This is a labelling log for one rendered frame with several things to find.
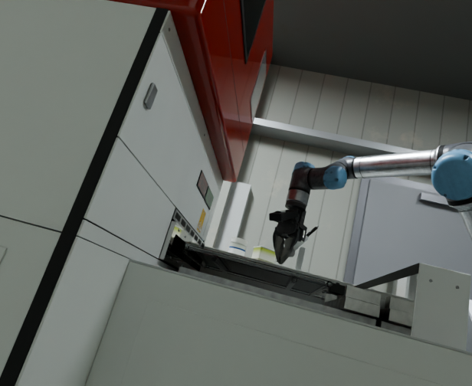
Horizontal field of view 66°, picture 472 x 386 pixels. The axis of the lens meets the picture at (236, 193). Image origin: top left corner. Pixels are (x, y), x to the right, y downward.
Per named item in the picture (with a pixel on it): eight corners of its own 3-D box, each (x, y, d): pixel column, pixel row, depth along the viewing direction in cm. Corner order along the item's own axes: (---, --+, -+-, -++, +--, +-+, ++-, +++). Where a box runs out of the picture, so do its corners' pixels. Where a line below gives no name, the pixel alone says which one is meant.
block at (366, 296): (345, 296, 86) (347, 283, 87) (342, 297, 89) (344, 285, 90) (379, 305, 85) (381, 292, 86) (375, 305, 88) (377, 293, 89)
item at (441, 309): (411, 338, 66) (420, 262, 70) (346, 328, 118) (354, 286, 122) (467, 352, 64) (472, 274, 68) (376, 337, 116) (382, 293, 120)
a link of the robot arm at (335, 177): (350, 160, 122) (321, 162, 130) (334, 168, 114) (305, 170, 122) (354, 182, 124) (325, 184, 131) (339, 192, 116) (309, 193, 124)
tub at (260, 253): (257, 263, 135) (261, 245, 137) (248, 263, 142) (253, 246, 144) (274, 268, 137) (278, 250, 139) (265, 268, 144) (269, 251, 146)
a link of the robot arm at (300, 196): (303, 189, 122) (283, 188, 127) (301, 202, 121) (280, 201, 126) (313, 197, 128) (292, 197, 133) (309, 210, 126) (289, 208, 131)
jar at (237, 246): (224, 258, 148) (231, 235, 151) (226, 260, 154) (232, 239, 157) (241, 262, 147) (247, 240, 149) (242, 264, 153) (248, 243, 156)
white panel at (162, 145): (61, 231, 50) (156, 7, 62) (185, 284, 127) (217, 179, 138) (82, 237, 49) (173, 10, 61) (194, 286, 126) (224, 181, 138)
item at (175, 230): (157, 257, 85) (170, 219, 87) (192, 277, 126) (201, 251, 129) (164, 260, 84) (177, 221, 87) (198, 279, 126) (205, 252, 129)
